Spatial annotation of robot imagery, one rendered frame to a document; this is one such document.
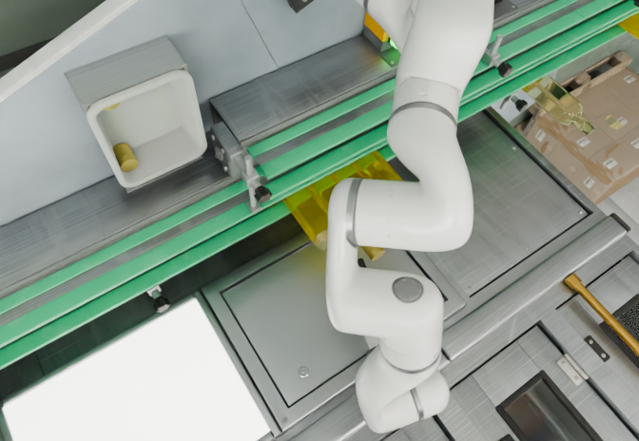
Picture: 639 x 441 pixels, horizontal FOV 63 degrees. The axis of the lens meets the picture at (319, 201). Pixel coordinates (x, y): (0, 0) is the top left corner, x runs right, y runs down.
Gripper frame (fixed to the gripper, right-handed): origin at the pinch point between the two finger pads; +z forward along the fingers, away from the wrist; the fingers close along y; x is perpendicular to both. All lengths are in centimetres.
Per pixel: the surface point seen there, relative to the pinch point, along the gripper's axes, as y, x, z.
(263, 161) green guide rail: 13.5, 12.5, 21.7
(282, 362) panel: -12.6, 17.8, -9.0
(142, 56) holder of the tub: 33, 29, 33
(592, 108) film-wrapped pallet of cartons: -233, -313, 171
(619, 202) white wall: -308, -347, 110
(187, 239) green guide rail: 4.2, 29.7, 14.5
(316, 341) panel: -12.6, 10.1, -7.0
